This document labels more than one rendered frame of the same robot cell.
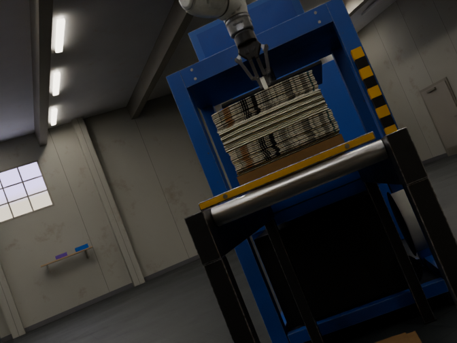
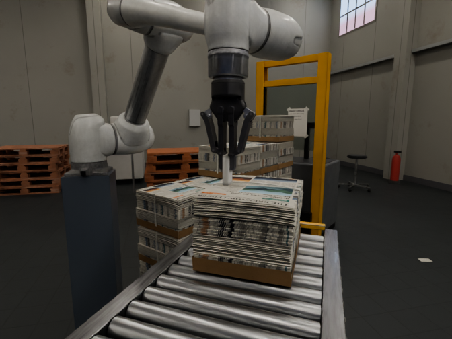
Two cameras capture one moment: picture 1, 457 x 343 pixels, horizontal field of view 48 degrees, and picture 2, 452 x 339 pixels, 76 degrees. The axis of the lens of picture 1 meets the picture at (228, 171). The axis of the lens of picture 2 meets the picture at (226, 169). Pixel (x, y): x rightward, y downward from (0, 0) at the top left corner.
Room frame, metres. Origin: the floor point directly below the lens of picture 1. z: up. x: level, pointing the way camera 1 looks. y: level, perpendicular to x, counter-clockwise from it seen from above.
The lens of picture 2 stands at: (2.43, -0.12, 1.24)
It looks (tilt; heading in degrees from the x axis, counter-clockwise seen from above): 10 degrees down; 190
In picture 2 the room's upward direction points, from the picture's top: straight up
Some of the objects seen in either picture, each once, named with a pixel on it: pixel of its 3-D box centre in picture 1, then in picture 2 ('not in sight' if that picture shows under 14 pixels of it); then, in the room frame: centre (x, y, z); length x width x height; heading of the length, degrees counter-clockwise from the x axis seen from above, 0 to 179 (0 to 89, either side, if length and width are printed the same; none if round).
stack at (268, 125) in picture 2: not in sight; (266, 185); (-0.25, -0.19, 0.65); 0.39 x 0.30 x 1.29; 62
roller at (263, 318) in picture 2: not in sight; (224, 313); (1.79, -0.23, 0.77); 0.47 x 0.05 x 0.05; 81
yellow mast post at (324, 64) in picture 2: not in sight; (319, 153); (-0.48, 0.31, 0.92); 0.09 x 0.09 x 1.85; 62
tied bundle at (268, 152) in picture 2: not in sight; (249, 157); (0.02, -0.33, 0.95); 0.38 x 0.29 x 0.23; 62
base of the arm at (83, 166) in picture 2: not in sight; (89, 167); (1.22, -0.97, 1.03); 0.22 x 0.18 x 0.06; 23
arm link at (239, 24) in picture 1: (240, 26); (228, 67); (1.77, -0.23, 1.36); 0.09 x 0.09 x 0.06
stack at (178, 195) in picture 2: not in sight; (218, 232); (0.40, -0.52, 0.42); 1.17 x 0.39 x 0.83; 152
